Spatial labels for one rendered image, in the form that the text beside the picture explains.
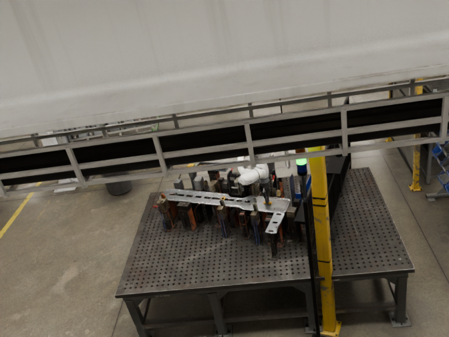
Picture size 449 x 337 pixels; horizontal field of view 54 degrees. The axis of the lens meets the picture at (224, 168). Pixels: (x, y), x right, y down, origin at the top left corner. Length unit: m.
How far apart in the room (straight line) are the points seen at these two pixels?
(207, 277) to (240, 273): 0.30
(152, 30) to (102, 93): 0.09
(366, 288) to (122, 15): 4.40
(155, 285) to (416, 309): 2.40
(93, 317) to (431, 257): 3.60
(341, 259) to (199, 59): 3.59
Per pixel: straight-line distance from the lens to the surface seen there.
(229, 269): 4.03
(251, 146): 0.47
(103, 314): 5.10
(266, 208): 4.13
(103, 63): 0.52
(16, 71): 0.56
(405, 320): 4.49
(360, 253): 4.07
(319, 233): 3.54
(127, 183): 6.87
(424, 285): 4.83
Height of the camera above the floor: 3.45
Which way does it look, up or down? 30 degrees down
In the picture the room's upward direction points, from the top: 12 degrees counter-clockwise
